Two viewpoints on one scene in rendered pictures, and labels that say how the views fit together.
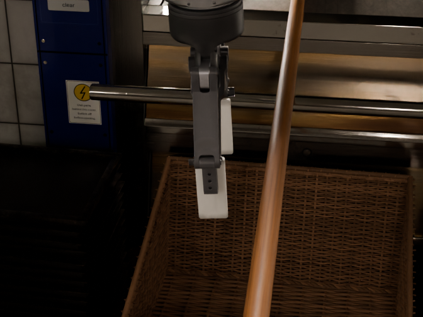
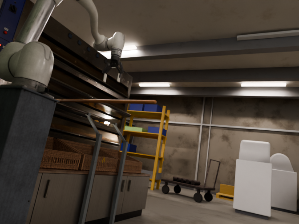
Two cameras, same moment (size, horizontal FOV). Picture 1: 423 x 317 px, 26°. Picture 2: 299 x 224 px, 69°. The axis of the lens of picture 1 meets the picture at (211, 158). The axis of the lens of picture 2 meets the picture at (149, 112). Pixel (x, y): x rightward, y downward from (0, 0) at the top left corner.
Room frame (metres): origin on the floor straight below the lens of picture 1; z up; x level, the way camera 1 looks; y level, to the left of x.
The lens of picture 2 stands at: (-0.09, 1.42, 0.77)
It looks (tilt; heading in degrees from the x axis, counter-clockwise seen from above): 13 degrees up; 293
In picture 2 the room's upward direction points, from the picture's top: 9 degrees clockwise
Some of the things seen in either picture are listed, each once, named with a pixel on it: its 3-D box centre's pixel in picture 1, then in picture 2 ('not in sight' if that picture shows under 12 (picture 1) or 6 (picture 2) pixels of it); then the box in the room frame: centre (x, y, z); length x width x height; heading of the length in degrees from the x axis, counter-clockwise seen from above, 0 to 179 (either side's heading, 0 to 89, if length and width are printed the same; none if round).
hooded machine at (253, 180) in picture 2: not in sight; (253, 176); (-0.52, -4.29, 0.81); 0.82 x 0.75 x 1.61; 87
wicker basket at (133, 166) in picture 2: not in sight; (118, 159); (1.40, -1.33, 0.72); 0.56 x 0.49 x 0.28; 83
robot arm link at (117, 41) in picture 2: not in sight; (117, 42); (0.88, 0.01, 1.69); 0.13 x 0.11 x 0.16; 174
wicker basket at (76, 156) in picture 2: (274, 275); (40, 149); (1.55, -0.13, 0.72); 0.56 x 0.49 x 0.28; 81
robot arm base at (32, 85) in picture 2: not in sight; (31, 88); (0.88, 0.66, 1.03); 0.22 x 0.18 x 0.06; 176
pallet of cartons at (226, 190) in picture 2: not in sight; (236, 194); (-0.22, -6.36, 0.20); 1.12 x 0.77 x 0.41; 176
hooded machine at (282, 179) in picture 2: not in sight; (280, 181); (-1.38, -6.33, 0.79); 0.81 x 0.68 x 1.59; 176
